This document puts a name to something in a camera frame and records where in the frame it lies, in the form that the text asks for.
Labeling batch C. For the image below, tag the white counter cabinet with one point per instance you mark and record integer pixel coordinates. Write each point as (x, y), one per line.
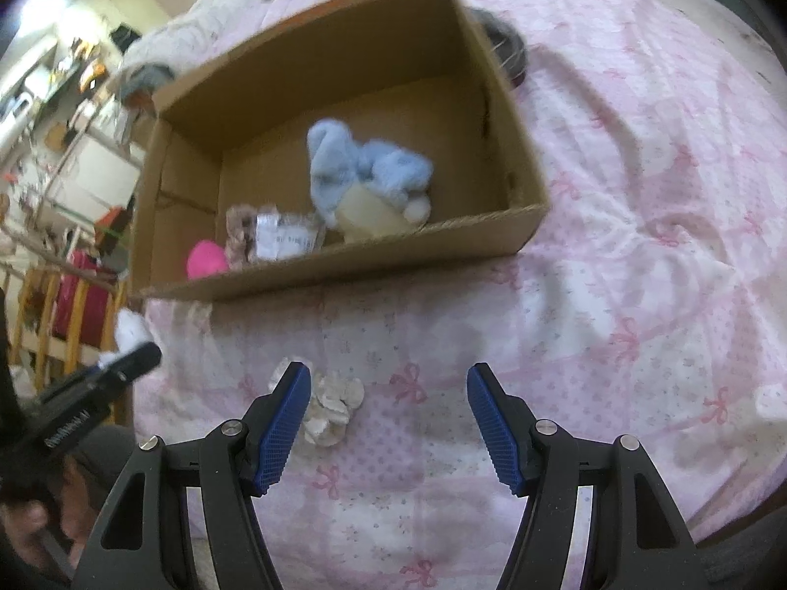
(92, 172)

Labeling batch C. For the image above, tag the brown cardboard box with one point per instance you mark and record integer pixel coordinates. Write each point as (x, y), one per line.
(479, 153)

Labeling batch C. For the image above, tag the person's left hand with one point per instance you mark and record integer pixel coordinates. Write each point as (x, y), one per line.
(31, 541)

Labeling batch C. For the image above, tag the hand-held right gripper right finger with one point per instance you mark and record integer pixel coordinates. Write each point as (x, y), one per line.
(495, 430)

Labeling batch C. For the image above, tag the tan cloth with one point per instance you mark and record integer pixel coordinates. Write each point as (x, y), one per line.
(369, 212)

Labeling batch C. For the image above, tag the white fluffy sock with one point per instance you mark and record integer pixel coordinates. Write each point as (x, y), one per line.
(130, 329)

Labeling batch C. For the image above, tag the dark grey cloth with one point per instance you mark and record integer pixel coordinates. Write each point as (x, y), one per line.
(507, 43)

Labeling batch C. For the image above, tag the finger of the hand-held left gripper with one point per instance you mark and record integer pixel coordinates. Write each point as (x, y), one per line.
(132, 365)

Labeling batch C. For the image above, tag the grey rumpled duvet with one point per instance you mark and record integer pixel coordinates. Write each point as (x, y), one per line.
(203, 18)

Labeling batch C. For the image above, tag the yellow wooden rack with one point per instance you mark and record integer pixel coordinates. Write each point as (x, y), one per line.
(43, 332)

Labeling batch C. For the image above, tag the red suitcase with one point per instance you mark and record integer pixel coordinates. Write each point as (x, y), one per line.
(80, 301)

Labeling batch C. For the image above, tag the light blue fluffy cloth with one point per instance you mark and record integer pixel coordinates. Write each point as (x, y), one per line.
(381, 166)

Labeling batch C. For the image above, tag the clear plastic packet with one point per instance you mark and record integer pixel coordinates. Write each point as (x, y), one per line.
(286, 236)

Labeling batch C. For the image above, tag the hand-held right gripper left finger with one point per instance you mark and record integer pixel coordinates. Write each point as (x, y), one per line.
(280, 430)

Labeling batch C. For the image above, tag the pink ball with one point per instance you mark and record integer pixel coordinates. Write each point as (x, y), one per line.
(206, 261)

